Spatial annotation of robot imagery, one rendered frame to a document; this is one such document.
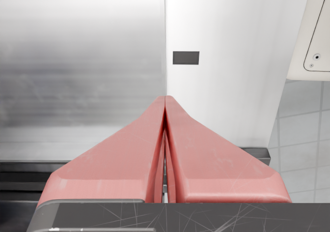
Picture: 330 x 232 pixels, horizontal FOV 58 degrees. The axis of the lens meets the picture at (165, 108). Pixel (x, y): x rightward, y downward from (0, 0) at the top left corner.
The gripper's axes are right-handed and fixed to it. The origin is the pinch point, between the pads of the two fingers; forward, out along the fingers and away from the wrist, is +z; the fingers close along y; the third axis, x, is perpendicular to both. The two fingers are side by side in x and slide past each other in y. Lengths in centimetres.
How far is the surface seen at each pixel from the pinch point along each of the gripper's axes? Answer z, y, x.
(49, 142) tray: 20.3, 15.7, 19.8
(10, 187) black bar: 18.7, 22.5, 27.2
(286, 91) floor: 107, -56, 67
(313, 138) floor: 106, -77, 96
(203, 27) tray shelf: 20.2, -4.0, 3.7
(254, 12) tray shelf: 20.1, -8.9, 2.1
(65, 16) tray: 20.3, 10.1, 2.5
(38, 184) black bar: 18.6, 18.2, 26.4
